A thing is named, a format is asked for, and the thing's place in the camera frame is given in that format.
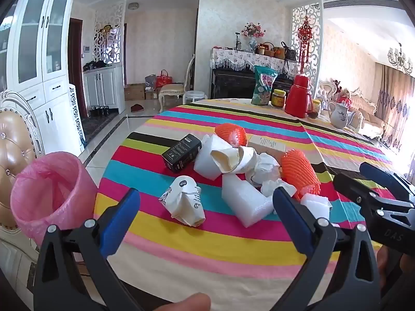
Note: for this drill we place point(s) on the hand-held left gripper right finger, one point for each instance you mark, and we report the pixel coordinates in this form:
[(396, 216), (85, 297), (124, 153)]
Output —
[(291, 220)]

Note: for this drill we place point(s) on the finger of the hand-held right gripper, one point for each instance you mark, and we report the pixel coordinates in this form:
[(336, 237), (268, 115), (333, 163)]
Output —
[(382, 178), (351, 186)]

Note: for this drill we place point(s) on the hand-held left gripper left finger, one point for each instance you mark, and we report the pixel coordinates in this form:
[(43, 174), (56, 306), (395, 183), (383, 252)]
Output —
[(120, 223)]

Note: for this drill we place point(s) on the small white foam piece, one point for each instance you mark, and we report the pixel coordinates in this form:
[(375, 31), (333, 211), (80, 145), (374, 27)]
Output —
[(316, 205)]

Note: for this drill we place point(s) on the orange foam fruit net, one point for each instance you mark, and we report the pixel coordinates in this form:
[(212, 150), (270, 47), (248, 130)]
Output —
[(298, 171), (227, 132)]

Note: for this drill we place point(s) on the white foam wrap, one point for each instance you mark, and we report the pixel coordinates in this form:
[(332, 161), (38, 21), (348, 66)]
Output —
[(246, 201)]

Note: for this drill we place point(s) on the white paper ball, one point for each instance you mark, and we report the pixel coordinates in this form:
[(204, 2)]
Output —
[(266, 168)]

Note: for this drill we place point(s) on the printed paper cup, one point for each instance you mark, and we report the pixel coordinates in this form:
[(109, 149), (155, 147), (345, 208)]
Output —
[(183, 201)]

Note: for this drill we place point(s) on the beige cardboard box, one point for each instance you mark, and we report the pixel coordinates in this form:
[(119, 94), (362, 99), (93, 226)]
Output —
[(266, 144)]

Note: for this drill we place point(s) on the pink trash bin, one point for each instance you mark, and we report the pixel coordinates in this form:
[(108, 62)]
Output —
[(48, 184)]

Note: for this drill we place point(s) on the white paper cup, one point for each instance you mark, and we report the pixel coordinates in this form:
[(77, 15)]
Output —
[(206, 162), (236, 158)]

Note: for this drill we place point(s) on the black box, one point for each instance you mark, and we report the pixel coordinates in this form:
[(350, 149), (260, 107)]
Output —
[(181, 152)]

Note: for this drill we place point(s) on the person's right hand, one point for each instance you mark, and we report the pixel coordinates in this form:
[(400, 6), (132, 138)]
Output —
[(387, 265)]

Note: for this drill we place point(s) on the person's left hand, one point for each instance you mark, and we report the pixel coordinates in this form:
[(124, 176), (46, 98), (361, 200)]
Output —
[(184, 303)]

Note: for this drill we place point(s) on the cream sofa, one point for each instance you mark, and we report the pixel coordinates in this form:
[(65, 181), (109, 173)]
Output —
[(366, 113)]

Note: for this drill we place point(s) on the white teapot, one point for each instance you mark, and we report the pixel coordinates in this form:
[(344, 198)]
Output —
[(339, 115)]

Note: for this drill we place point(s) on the striped tablecloth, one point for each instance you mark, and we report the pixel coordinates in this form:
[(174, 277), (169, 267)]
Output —
[(194, 239)]

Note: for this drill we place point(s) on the brown patterned curtain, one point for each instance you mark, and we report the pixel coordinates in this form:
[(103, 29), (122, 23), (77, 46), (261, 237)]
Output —
[(398, 103)]

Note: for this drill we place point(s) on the small glass jar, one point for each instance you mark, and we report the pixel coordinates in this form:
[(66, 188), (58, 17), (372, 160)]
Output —
[(315, 108)]

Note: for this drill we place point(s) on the small red ornament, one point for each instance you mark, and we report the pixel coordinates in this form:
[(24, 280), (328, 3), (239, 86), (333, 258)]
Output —
[(344, 99)]

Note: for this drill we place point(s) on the dark patterned rug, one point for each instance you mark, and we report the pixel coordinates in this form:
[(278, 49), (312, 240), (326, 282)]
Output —
[(97, 124)]

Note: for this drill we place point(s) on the red thermos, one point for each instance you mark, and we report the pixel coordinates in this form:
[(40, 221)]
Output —
[(298, 97)]

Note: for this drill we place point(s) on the yellow jar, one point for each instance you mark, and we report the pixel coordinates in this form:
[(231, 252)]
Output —
[(278, 98)]

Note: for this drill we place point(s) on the white blue patterned board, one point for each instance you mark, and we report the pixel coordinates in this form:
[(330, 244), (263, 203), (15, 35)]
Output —
[(77, 116)]

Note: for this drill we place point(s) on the row of black shoes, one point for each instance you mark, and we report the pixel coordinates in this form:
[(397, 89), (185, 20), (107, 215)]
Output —
[(99, 110)]

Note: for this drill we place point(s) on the red slippers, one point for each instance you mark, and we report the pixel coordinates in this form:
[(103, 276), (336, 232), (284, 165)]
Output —
[(137, 107)]

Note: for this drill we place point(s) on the chandelier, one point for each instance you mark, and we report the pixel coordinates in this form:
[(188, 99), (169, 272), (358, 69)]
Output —
[(400, 58)]

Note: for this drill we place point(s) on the beige leather dining chair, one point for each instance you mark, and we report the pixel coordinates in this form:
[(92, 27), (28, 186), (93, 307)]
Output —
[(13, 155)]

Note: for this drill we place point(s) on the large cardboard box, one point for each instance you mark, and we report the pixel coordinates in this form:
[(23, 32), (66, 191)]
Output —
[(134, 92)]

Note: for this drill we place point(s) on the green snack bag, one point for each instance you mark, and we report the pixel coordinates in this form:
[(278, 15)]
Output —
[(264, 86)]

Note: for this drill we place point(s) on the small cardboard box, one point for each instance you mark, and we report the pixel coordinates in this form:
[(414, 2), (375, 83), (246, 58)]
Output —
[(151, 94)]

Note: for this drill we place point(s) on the white shoe cabinet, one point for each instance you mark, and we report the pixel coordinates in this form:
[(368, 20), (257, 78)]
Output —
[(103, 87)]

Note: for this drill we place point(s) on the tall white cabinet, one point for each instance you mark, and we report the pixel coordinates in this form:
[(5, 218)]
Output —
[(55, 97)]

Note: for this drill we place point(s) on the cream upholstered chair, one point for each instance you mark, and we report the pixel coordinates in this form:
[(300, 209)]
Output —
[(171, 90)]

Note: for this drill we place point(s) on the grey gift bag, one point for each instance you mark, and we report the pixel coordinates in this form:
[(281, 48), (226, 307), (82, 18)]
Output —
[(150, 80)]

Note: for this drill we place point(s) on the black handbag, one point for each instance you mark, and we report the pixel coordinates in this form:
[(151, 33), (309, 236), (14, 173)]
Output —
[(289, 53)]

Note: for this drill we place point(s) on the white round stool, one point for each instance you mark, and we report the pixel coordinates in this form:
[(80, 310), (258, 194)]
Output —
[(194, 96)]

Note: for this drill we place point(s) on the red handbag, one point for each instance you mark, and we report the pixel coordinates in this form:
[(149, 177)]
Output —
[(164, 80)]

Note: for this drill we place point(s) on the orange basket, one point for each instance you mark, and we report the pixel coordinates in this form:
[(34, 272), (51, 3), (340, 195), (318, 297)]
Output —
[(278, 53)]

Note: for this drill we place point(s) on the white lattice screen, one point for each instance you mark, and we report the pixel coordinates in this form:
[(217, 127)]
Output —
[(316, 39), (110, 19)]

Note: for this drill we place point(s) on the red knot hanging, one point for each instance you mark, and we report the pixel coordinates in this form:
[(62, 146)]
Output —
[(304, 35)]

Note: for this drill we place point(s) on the dark wooden door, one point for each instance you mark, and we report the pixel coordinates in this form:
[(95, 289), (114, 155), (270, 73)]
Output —
[(76, 71)]

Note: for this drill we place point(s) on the black bags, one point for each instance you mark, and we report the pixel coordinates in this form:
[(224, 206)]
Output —
[(94, 65)]

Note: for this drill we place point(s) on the brown basket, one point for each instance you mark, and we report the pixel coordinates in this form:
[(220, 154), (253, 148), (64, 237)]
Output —
[(265, 50)]

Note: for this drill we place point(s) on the floral lace cloth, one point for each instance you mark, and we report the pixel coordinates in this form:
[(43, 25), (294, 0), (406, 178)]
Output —
[(240, 58)]

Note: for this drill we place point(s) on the ceiling air vent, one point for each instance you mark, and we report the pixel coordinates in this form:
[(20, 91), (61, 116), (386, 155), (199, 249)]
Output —
[(360, 3)]

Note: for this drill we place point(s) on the flower vase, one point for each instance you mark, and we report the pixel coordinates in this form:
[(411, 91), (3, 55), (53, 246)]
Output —
[(253, 35)]

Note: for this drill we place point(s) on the round ceiling light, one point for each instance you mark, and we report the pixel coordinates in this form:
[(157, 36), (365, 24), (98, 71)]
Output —
[(133, 5)]

